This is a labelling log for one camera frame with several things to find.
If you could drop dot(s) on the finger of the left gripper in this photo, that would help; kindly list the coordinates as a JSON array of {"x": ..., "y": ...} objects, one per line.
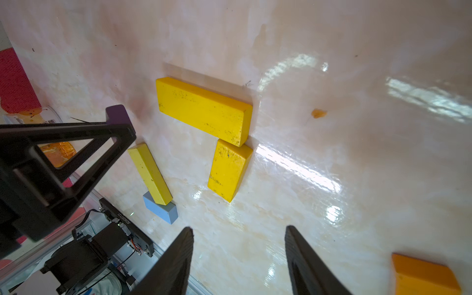
[{"x": 36, "y": 197}]

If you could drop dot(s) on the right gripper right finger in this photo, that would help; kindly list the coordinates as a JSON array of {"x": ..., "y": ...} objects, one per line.
[{"x": 308, "y": 273}]

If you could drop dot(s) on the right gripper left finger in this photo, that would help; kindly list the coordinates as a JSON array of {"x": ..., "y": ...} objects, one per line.
[{"x": 170, "y": 275}]

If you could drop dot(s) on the short yellow block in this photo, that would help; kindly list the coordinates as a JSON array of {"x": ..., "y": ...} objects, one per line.
[{"x": 228, "y": 168}]

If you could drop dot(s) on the long yellow block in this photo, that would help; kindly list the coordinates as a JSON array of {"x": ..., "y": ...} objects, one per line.
[{"x": 223, "y": 117}]

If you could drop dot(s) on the orange soap bottle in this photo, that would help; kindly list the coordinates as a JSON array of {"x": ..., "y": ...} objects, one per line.
[{"x": 57, "y": 153}]

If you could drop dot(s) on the light blue block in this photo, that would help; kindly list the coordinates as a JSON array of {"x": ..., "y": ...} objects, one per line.
[{"x": 168, "y": 213}]

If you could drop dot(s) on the orange block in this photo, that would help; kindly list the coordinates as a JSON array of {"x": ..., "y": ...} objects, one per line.
[{"x": 412, "y": 276}]

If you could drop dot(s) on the yellow-green long block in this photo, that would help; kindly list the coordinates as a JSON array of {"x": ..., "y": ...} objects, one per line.
[{"x": 150, "y": 173}]

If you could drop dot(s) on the purple block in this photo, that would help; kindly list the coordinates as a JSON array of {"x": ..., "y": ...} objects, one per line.
[{"x": 116, "y": 115}]

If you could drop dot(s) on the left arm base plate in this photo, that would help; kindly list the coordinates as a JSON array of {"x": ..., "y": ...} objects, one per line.
[{"x": 76, "y": 264}]

